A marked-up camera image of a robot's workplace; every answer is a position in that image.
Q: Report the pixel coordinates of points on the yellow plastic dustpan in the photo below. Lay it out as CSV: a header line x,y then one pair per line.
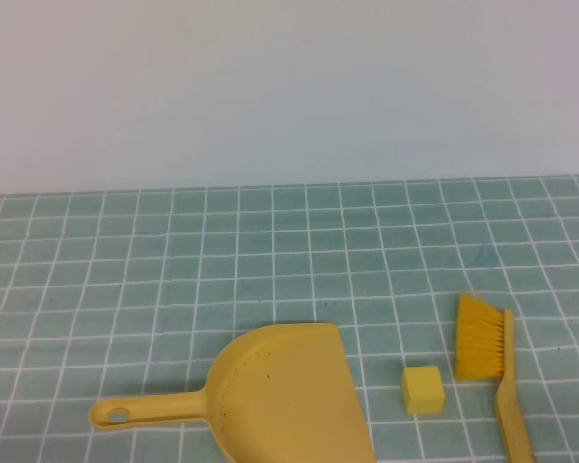
x,y
280,386

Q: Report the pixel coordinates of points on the yellow foam cube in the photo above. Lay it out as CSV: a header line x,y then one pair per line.
x,y
422,390

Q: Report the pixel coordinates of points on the green checked tablecloth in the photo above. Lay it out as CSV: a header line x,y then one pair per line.
x,y
270,251

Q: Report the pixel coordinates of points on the yellow hand brush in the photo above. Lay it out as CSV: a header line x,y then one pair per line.
x,y
477,337

